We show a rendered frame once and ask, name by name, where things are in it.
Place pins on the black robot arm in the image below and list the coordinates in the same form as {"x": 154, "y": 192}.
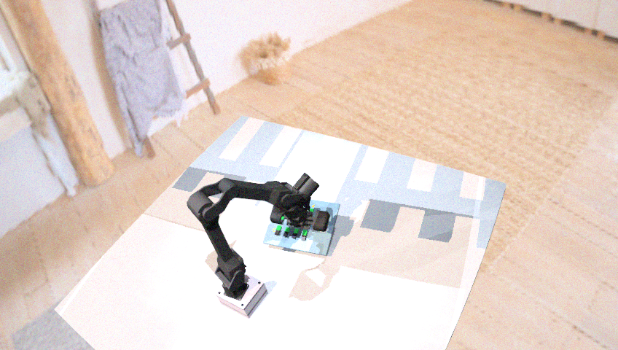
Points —
{"x": 231, "y": 268}

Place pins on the light blue switch panel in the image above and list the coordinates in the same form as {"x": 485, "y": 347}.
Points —
{"x": 304, "y": 240}

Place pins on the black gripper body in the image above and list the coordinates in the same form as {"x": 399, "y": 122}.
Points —
{"x": 319, "y": 222}

